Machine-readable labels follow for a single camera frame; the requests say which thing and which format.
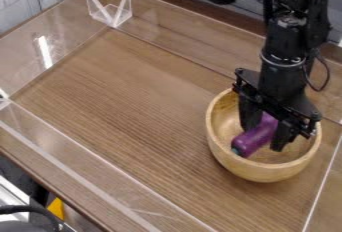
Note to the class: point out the purple toy eggplant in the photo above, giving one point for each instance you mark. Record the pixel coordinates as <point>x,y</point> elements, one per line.
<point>253,139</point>

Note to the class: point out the clear acrylic tray wall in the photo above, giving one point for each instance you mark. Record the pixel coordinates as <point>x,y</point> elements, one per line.
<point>103,120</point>

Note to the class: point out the yellow black device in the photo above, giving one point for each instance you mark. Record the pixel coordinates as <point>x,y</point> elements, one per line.
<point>70,220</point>

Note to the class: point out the brown wooden bowl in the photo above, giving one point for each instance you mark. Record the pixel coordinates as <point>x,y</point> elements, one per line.
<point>266,166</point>

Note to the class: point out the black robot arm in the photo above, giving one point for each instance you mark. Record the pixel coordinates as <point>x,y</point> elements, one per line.
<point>298,27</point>

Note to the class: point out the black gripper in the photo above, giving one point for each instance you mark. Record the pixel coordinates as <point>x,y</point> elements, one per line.
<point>275,91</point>

